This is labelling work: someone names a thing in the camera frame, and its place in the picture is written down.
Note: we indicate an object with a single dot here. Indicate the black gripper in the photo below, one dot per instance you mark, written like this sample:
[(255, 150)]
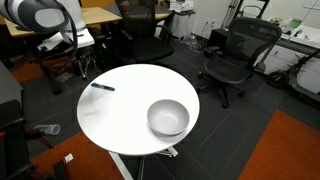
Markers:
[(85, 53)]

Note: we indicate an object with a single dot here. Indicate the teal marker pen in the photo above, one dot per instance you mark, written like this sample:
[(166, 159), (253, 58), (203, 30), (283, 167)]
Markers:
[(103, 87)]

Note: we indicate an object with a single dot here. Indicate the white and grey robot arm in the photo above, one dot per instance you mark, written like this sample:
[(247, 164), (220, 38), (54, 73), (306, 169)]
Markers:
[(33, 15)]

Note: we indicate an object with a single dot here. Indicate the grey floor plate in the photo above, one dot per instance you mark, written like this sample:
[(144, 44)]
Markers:
[(64, 76)]

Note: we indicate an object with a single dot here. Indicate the wooden desk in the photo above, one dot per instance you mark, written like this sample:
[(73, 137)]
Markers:
[(100, 15)]

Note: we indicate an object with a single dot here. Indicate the black padded office chair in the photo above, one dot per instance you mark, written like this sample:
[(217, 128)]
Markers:
[(146, 46)]

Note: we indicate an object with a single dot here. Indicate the clear plastic cup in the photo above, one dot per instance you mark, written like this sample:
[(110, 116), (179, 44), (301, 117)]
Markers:
[(48, 129)]

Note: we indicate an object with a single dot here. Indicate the grey cabinet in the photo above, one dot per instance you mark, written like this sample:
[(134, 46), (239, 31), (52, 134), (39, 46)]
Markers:
[(8, 83)]

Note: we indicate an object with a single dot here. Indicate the small white paper tag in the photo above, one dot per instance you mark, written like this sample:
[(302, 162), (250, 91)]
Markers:
[(68, 158)]

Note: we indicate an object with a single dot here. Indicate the white bowl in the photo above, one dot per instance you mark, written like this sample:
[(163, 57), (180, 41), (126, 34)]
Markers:
[(168, 116)]

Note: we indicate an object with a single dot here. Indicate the white drawer cabinet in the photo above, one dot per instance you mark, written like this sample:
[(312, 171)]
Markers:
[(181, 25)]

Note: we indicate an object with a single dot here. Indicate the white device box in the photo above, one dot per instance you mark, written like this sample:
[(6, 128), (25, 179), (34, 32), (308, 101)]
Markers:
[(181, 5)]

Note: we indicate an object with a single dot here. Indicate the black computer case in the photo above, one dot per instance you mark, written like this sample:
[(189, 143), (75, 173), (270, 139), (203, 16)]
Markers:
[(218, 38)]

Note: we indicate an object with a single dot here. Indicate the black mesh office chair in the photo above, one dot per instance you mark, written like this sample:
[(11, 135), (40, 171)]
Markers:
[(226, 68)]

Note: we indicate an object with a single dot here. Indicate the black tripod stand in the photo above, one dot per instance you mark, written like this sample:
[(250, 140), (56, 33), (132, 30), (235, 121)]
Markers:
[(231, 13)]

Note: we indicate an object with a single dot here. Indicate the black electric scooter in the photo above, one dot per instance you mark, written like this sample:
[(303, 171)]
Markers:
[(277, 79)]

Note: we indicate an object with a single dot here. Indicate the green box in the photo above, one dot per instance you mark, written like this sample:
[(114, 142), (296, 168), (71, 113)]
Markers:
[(295, 23)]

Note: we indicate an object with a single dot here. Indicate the white side desk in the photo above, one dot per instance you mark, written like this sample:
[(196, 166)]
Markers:
[(300, 50)]

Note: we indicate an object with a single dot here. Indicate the white table base frame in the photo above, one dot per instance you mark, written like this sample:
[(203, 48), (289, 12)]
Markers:
[(120, 165)]

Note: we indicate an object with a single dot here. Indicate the white wall outlet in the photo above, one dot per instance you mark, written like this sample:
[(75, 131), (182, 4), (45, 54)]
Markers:
[(210, 22)]

